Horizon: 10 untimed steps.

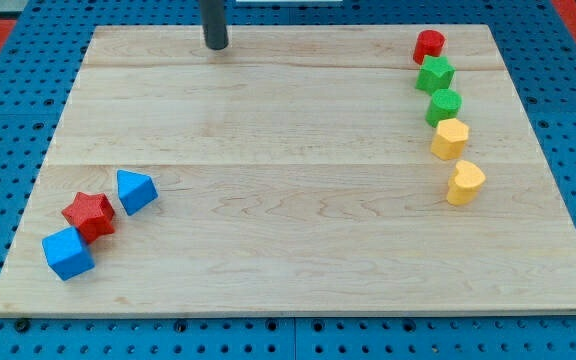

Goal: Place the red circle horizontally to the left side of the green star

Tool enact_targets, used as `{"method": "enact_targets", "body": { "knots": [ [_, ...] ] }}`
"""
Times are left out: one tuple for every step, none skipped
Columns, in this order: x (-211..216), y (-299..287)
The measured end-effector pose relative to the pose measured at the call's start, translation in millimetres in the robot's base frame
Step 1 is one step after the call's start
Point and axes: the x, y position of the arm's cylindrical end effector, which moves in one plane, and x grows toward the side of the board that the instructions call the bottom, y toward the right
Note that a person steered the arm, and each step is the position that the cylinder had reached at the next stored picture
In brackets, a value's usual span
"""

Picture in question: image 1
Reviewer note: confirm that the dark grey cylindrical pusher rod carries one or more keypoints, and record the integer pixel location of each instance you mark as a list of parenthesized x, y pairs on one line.
[(214, 25)]

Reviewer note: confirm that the red cylinder block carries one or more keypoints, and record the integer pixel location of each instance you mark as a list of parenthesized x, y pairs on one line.
[(429, 42)]

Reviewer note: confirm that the red star block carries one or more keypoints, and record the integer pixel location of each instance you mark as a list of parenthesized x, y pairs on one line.
[(91, 215)]

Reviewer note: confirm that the green star block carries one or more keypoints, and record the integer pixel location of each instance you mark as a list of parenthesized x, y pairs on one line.
[(434, 74)]

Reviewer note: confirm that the light wooden board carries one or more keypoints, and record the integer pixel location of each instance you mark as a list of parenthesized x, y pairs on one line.
[(294, 178)]

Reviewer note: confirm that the blue triangle block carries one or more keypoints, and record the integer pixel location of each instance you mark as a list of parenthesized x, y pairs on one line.
[(135, 190)]

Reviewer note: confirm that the green cylinder block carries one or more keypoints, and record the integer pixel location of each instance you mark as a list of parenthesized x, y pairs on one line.
[(444, 104)]

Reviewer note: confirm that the yellow hexagon block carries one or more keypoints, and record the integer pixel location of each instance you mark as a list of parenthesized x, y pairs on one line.
[(450, 138)]

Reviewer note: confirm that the blue cube block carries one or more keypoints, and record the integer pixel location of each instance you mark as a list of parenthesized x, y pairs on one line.
[(67, 253)]

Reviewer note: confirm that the yellow heart block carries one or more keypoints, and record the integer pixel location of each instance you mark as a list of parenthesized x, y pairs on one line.
[(464, 183)]

